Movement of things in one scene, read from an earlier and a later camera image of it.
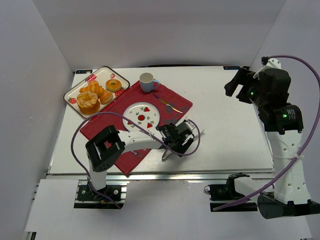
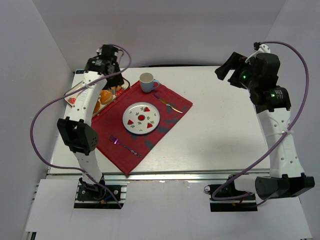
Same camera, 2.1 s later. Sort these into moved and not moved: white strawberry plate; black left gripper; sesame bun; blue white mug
Moved: black left gripper
Not moved: sesame bun; white strawberry plate; blue white mug
